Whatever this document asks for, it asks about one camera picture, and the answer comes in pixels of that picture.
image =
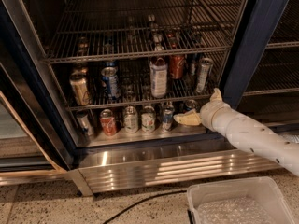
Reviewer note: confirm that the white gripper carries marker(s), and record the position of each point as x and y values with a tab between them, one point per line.
208	112

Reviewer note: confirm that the silver redbull can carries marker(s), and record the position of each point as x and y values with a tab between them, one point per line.
204	69

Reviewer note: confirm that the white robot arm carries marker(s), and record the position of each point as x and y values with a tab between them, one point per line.
243	132

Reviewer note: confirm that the blue pepsi can bottom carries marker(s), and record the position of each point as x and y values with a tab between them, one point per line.
190	105

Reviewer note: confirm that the blue silver can bottom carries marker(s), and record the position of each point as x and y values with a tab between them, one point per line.
167	117

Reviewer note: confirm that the dark can behind redbull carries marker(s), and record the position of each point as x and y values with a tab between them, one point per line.
192	61

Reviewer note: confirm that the red coca cola can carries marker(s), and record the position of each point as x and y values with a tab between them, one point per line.
176	66

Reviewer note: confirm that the white green can bottom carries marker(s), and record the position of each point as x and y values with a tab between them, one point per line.
148	118

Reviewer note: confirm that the white can bottom shelf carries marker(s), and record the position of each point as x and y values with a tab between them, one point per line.
130	119

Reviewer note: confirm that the red coke can bottom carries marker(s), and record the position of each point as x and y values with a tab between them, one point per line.
108	122

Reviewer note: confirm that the blue pepsi can middle shelf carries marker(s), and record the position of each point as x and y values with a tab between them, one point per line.
110	83

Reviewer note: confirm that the stainless steel fridge cabinet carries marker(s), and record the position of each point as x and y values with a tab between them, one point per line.
125	160

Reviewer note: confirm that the silver can bottom left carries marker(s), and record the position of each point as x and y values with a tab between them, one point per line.
84	123

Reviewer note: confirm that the gold can middle shelf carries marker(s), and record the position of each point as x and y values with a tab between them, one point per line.
79	86

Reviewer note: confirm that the open fridge glass door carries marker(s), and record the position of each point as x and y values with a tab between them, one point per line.
28	142

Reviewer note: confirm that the white labelled drink bottle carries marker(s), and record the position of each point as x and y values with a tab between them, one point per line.
158	76

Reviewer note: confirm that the clear plastic bin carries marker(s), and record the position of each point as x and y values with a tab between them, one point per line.
263	190

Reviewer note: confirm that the bubble wrap sheet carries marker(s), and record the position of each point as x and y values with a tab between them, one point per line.
234	211

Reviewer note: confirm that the middle wire shelf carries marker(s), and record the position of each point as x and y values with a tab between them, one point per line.
134	80

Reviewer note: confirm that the right compartment wire shelf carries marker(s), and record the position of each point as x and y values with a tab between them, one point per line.
278	70

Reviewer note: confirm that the upper wire shelf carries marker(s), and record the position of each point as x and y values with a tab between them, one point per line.
97	30

